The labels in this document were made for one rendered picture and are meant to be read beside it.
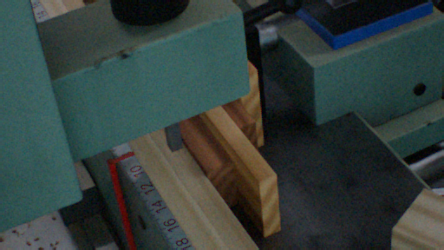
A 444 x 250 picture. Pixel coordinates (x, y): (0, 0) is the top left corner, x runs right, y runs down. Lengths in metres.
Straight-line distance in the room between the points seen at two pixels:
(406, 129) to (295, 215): 0.16
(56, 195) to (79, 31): 0.11
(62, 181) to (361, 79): 0.29
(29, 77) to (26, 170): 0.06
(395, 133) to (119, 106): 0.29
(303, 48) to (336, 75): 0.03
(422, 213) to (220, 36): 0.18
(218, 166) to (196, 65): 0.10
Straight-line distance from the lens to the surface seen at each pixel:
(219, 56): 0.58
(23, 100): 0.50
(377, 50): 0.73
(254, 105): 0.69
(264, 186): 0.62
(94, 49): 0.56
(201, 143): 0.66
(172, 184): 0.63
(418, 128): 0.78
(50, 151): 0.52
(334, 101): 0.73
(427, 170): 0.81
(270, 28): 0.74
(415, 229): 0.60
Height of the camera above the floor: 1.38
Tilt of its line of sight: 41 degrees down
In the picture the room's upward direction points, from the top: 7 degrees counter-clockwise
